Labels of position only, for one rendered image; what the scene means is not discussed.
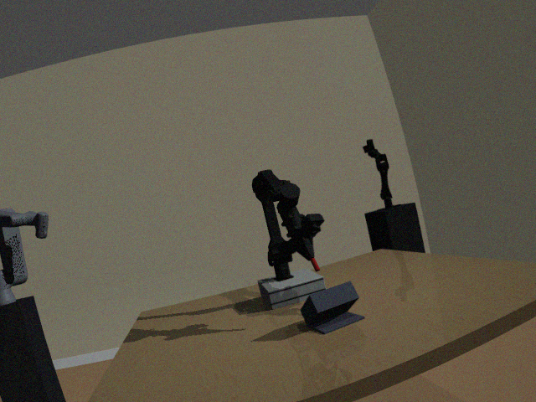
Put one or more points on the dark blue sloped panel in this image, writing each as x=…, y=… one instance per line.
x=327, y=311

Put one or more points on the red peg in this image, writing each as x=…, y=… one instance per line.
x=314, y=264

